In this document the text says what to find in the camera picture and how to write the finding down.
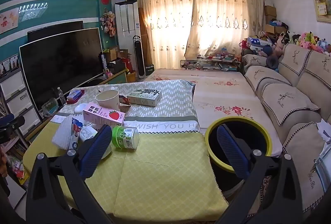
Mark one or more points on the black tube with white print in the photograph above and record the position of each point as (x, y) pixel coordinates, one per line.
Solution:
(105, 61)

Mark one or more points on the clear water bottle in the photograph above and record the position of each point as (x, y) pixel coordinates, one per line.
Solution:
(62, 97)

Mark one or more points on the white paper cup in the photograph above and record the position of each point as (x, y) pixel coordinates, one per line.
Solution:
(108, 102)

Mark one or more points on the white labelled packet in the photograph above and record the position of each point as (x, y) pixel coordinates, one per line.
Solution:
(88, 133)

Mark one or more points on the white and black tower fan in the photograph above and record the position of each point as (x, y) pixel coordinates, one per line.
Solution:
(139, 58)

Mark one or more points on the dark grey round cushion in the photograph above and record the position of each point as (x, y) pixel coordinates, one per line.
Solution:
(272, 61)

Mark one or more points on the pile of plush toys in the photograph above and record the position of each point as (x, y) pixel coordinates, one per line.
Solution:
(307, 40)

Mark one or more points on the green lidded jar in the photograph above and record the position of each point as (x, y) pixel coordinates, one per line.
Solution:
(125, 137)

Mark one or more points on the white drawer cabinet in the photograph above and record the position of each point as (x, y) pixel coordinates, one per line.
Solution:
(15, 99)

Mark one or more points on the black bin with yellow rim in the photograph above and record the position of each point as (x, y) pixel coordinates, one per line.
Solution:
(248, 133)

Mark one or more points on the stack of cardboard boxes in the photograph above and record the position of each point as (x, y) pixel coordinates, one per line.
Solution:
(270, 13)

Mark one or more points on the blue and red toothpaste tube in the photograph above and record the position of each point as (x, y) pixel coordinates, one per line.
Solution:
(76, 133)

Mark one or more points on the blue star print bag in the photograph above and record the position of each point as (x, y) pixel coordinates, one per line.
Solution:
(257, 42)

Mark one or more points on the green and white carton box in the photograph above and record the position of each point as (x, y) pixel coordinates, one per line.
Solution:
(143, 97)

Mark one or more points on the yellow green patterned tablecloth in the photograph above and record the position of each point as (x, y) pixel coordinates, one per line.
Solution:
(160, 162)

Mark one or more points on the beige sofa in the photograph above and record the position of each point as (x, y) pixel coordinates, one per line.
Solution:
(297, 89)

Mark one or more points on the open cardboard box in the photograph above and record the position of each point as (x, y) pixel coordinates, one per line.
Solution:
(113, 53)

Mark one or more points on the person's left hand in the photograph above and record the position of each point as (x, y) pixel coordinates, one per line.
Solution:
(3, 164)

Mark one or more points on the pile of colourful books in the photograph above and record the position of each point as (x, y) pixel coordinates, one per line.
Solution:
(16, 164)

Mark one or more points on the large black television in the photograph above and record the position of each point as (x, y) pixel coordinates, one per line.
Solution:
(62, 66)

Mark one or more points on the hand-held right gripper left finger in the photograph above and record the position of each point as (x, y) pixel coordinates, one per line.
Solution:
(94, 151)

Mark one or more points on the white tissue pack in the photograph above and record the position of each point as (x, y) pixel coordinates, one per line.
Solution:
(62, 133)

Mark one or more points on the clear plastic bag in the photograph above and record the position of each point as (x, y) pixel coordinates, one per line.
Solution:
(324, 167)

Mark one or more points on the white standing air conditioner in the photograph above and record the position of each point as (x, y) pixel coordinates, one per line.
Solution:
(128, 22)

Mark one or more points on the glass coffee table with books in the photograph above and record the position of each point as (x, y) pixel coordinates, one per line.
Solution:
(209, 63)

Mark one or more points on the hanging flower decoration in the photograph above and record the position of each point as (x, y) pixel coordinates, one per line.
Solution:
(108, 23)

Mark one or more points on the pink wall poster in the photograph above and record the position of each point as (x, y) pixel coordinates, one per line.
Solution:
(9, 20)

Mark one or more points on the teal television stand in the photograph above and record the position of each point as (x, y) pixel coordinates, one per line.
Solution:
(117, 77)

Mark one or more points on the tall brown cardboard panel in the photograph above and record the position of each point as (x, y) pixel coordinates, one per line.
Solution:
(144, 32)

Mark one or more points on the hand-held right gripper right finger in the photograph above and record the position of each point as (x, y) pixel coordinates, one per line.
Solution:
(232, 151)

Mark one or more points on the white papers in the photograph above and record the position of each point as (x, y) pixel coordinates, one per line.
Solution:
(324, 130)

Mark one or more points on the red snack packet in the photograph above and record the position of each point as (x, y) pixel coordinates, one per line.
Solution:
(126, 101)

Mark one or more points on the pink strawberry milk carton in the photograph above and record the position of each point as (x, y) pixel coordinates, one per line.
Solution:
(103, 114)

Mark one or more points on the clear glass container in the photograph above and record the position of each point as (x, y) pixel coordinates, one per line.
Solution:
(50, 107)

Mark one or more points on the cream embroidered curtain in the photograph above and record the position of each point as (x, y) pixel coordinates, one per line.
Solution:
(227, 19)
(163, 27)

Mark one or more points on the red canister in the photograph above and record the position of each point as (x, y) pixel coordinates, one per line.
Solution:
(128, 64)

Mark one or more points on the photo prints on wall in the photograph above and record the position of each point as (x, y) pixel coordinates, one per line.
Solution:
(10, 64)

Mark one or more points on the small black television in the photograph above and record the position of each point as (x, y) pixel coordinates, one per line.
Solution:
(54, 30)

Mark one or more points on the white floral bed sheet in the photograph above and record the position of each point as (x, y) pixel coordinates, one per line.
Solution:
(219, 94)

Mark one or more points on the white dish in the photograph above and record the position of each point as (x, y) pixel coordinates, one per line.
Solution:
(107, 152)

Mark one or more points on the dark green box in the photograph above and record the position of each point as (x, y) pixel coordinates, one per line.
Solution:
(150, 68)

